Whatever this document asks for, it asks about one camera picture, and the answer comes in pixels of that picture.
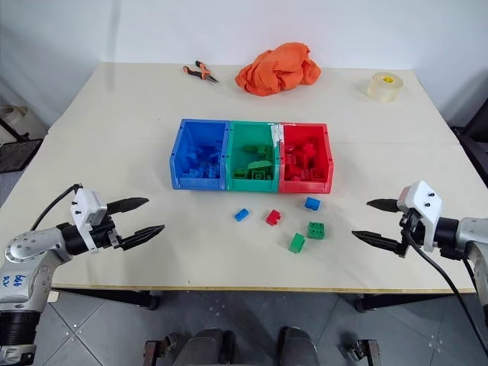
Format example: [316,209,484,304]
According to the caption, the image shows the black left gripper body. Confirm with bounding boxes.
[90,214,125,252]

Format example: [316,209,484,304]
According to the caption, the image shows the black mesh panel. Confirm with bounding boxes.
[0,138,44,175]

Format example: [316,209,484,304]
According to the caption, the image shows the curved green toy piece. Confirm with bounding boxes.
[246,160,274,173]

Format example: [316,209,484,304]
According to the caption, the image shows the square green toy brick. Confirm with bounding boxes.
[307,221,326,240]

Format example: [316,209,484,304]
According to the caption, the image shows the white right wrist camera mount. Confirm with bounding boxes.
[396,180,445,253]

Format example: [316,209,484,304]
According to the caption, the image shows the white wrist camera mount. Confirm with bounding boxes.
[69,186,108,253]
[396,180,445,253]

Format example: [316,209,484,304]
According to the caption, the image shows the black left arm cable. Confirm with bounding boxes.
[29,183,85,233]

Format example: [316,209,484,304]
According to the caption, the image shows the white torn sticker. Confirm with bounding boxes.
[268,122,284,149]

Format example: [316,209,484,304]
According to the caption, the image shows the narrow green toy brick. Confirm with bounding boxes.
[288,233,307,254]

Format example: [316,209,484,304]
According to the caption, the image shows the rusty metal bracket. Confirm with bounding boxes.
[344,336,383,366]
[143,332,181,366]

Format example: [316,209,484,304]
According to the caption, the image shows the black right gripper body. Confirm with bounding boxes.
[394,207,425,259]

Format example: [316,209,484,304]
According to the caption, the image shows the blue plastic bin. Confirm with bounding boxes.
[170,118,233,191]

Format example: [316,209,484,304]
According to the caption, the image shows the black floor stand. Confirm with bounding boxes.
[0,103,31,144]

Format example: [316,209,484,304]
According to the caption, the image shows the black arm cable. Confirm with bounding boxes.
[403,223,488,346]
[29,183,85,233]

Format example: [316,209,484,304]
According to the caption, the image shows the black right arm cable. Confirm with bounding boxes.
[403,223,488,346]

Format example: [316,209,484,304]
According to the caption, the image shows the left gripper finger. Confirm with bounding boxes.
[120,223,166,252]
[105,197,150,215]

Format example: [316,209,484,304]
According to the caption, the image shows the orange-handled pliers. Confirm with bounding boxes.
[181,59,220,86]

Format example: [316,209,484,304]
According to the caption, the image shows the green plastic bin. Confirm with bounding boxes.
[226,120,284,193]

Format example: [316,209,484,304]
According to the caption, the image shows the black table leg bar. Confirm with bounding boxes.
[354,292,459,314]
[52,287,162,311]

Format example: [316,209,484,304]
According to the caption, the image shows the crumpled orange cloth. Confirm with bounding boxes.
[234,42,323,98]

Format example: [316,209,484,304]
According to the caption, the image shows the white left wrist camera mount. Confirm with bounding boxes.
[69,186,108,253]

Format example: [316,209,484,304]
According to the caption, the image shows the dark rounded shape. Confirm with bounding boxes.
[178,328,236,366]
[275,326,318,366]

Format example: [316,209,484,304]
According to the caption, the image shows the red plastic bin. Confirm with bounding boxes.
[278,121,335,195]

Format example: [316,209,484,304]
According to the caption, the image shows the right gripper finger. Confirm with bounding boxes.
[366,197,400,214]
[351,230,404,253]

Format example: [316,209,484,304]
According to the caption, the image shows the clear tape roll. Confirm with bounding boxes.
[366,72,403,104]

